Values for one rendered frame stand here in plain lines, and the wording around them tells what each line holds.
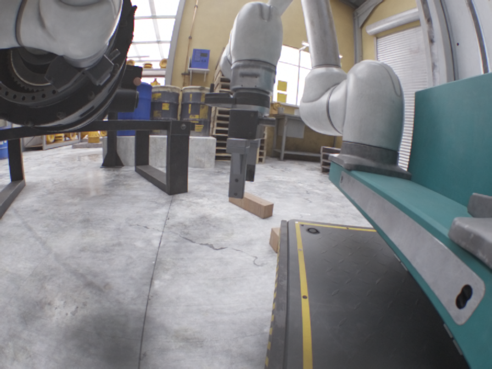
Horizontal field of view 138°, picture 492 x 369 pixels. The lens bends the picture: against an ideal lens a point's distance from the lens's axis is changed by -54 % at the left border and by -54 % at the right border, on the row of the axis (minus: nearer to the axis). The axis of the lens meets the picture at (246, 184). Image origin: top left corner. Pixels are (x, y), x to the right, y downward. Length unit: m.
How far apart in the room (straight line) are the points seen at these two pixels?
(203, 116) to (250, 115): 3.29
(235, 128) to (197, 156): 2.74
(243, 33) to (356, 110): 0.29
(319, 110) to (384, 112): 0.21
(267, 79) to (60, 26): 0.33
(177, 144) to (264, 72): 1.43
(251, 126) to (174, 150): 1.43
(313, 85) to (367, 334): 0.62
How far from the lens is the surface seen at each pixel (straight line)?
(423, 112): 0.51
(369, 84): 0.49
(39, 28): 0.29
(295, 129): 4.94
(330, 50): 0.69
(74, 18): 0.24
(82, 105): 0.63
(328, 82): 0.63
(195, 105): 3.60
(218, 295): 0.79
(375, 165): 0.46
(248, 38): 0.40
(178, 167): 1.78
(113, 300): 0.82
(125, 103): 2.02
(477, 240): 0.17
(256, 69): 0.38
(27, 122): 0.61
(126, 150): 3.25
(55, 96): 0.58
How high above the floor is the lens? 0.57
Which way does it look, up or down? 15 degrees down
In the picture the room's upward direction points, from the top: 5 degrees clockwise
